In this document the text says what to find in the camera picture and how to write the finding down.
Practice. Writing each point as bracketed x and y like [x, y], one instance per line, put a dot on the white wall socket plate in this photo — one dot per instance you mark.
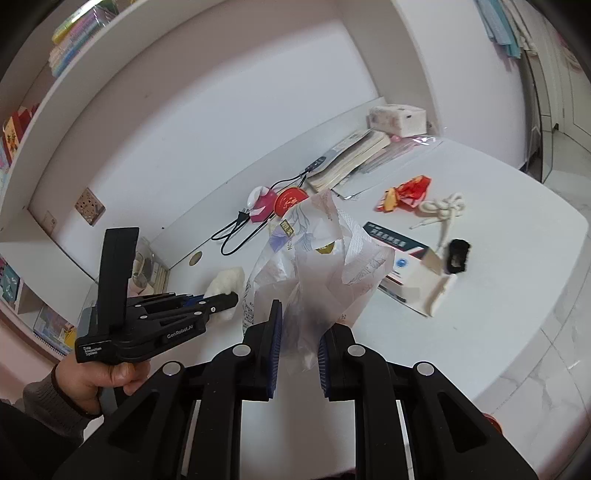
[48, 220]

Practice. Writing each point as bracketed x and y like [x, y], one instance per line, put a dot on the row of colourful picture books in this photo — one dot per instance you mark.
[46, 323]

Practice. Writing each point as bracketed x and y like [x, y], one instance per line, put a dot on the grey inline controller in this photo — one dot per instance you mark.
[319, 161]

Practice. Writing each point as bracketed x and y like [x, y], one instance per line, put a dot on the red books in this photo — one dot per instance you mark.
[16, 134]

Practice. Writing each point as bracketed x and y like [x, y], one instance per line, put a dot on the white wall shelf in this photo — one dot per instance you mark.
[138, 60]

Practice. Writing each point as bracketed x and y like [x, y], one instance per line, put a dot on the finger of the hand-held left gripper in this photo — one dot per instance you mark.
[221, 302]
[189, 300]

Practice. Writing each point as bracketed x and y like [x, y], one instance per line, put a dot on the clear plastic sleeve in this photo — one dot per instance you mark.
[399, 154]

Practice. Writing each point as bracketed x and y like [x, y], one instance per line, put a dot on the wooden wall socket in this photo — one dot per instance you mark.
[90, 207]

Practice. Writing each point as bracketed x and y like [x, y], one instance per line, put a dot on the red gold fabric ribbon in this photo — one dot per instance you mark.
[406, 194]

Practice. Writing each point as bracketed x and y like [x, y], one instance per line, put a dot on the person's left forearm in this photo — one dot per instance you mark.
[37, 399]

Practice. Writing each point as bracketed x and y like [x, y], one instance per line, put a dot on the black hair clip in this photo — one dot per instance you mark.
[457, 256]

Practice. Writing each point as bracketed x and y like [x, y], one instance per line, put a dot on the white tissue pack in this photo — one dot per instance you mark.
[397, 117]

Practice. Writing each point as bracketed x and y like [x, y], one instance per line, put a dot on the white blue cardboard box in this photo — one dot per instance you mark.
[415, 277]

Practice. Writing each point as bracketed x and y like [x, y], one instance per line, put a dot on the clear glass jar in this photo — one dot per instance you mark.
[147, 272]

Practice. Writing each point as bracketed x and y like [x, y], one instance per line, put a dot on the white tissue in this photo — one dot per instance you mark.
[224, 279]

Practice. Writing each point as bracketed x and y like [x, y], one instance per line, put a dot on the person's left hand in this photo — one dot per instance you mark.
[92, 378]

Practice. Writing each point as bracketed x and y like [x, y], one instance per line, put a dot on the stack of pastel books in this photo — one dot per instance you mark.
[78, 41]

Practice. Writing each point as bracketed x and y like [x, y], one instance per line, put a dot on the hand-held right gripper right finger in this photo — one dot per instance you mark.
[323, 364]

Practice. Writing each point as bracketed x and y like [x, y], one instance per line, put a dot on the hanging pastel cloths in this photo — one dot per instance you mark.
[501, 25]

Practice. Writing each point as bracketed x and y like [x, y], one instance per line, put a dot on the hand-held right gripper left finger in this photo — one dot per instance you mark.
[276, 350]

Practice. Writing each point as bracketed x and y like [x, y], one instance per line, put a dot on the white printed plastic bag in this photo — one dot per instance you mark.
[318, 277]

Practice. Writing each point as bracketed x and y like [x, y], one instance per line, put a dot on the red paper cup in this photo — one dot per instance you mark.
[291, 201]

